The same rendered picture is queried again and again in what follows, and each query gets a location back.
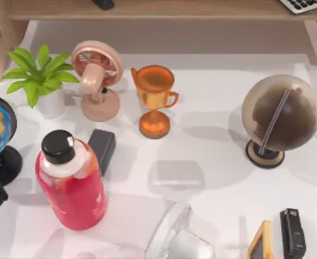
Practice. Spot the orange gold trophy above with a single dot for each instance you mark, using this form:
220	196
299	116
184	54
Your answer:
154	89

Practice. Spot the dark grey box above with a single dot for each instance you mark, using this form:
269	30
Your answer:
102	148

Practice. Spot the pink desk fan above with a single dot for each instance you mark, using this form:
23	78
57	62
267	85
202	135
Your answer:
93	81

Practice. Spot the red bottle with black cap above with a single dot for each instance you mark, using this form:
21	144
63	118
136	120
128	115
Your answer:
74	194

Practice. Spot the wooden shelf unit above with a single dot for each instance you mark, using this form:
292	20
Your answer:
158	13

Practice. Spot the brown globe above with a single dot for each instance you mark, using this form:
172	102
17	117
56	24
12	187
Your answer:
285	110

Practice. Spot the green plant in white pot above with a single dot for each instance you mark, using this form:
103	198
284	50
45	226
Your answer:
39	74

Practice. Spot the black box on shelf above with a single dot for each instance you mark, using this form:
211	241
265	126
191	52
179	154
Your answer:
103	3

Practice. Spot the yellow framed blackboard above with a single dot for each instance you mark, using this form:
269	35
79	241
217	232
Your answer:
262	242

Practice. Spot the black stapler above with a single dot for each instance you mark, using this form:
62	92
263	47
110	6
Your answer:
293	232

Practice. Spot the white keyboard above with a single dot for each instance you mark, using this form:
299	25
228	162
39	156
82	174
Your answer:
301	4

